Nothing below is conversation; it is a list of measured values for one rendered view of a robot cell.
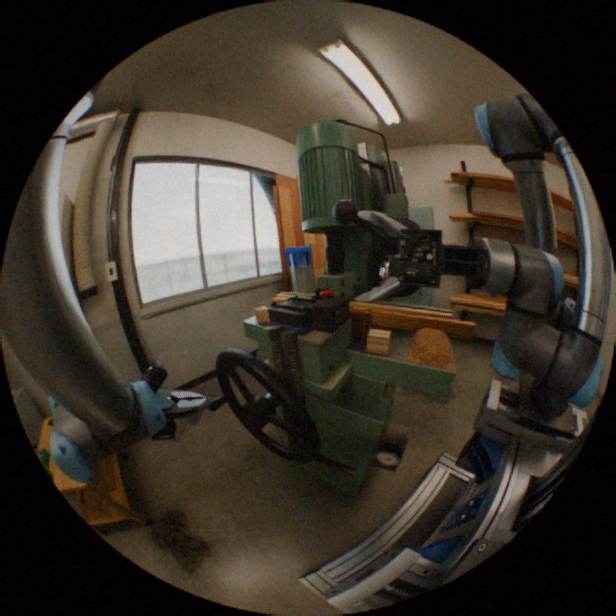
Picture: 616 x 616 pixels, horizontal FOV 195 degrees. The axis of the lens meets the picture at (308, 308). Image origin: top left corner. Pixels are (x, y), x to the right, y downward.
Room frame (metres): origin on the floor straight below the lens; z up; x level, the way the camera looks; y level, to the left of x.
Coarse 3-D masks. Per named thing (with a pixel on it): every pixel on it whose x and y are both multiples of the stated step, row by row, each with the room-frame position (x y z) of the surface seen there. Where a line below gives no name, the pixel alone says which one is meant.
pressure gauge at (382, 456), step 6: (384, 444) 0.21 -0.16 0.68; (390, 444) 0.21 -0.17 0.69; (378, 450) 0.21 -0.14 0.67; (384, 450) 0.20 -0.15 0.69; (390, 450) 0.19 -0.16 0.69; (396, 450) 0.19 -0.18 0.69; (402, 450) 0.19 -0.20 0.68; (378, 456) 0.20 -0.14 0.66; (384, 456) 0.19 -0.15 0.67; (390, 456) 0.18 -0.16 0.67; (396, 456) 0.17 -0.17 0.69; (384, 462) 0.18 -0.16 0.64; (390, 462) 0.18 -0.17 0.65; (396, 462) 0.17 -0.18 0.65
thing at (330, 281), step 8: (344, 272) 0.57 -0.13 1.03; (352, 272) 0.56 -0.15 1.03; (320, 280) 0.49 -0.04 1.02; (328, 280) 0.48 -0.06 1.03; (336, 280) 0.46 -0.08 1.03; (344, 280) 0.49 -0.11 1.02; (352, 280) 0.54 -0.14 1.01; (336, 288) 0.46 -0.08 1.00; (344, 288) 0.49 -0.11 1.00; (352, 288) 0.53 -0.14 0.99; (344, 296) 0.48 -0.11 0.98
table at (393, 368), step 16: (256, 336) 0.50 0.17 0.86; (352, 336) 0.38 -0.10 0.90; (400, 336) 0.36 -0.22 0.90; (352, 352) 0.32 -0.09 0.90; (368, 352) 0.30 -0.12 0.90; (400, 352) 0.29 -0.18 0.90; (272, 368) 0.33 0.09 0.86; (352, 368) 0.31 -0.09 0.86; (368, 368) 0.29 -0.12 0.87; (384, 368) 0.27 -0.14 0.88; (400, 368) 0.25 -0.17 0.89; (416, 368) 0.24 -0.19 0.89; (432, 368) 0.22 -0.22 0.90; (304, 384) 0.27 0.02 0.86; (336, 384) 0.25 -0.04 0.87; (400, 384) 0.25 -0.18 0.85; (416, 384) 0.23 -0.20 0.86; (432, 384) 0.21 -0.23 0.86; (448, 384) 0.19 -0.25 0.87
